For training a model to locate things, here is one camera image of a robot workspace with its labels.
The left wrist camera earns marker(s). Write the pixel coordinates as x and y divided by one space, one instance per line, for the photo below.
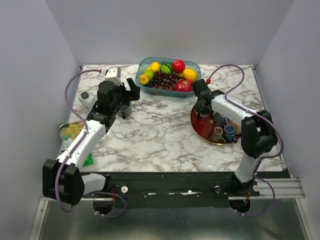
113 74

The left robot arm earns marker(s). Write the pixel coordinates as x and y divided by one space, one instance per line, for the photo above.
61 178

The green striped melon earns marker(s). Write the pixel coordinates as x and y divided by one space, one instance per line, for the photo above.
166 68

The pink mug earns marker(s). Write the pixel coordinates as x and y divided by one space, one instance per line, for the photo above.
236 126

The yellow lemon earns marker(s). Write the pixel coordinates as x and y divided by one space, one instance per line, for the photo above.
190 74

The grey blue mug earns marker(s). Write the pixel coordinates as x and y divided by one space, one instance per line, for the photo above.
220 120

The teal plastic fruit tub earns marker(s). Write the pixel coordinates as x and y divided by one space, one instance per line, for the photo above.
145 63

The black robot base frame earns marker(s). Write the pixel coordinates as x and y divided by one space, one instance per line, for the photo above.
175 189

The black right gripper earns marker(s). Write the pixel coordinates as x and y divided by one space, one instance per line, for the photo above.
198 109

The yellow pear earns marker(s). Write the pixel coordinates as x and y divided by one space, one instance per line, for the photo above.
154 67

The red apple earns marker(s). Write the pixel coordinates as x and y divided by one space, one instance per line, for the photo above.
178 66

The green lime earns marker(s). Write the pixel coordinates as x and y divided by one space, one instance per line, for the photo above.
149 73

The brown mug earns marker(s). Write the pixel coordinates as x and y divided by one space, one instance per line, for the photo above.
217 136

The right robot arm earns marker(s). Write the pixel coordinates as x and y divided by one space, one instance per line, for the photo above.
258 136

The red grape bunch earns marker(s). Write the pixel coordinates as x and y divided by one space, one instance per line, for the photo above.
163 87

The pink dragon fruit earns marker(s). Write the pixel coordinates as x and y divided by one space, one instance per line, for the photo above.
183 85

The red round tray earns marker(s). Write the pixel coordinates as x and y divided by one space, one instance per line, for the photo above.
205 126

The white bottle black cap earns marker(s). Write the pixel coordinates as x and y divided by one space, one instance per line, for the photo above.
87 100

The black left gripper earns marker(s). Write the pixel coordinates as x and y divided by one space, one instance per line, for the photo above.
133 94

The dark grey mug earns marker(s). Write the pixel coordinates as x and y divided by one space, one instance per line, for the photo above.
125 111

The green chips bag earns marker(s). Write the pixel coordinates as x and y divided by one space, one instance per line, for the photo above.
68 133

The dark blue mug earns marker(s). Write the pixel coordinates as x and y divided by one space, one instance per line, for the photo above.
229 134

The cream ceramic mug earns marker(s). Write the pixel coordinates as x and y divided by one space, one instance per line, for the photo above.
203 116

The dark purple grape bunch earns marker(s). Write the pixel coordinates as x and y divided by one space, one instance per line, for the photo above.
163 79

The orange mandarin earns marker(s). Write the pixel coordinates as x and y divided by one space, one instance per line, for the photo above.
144 79

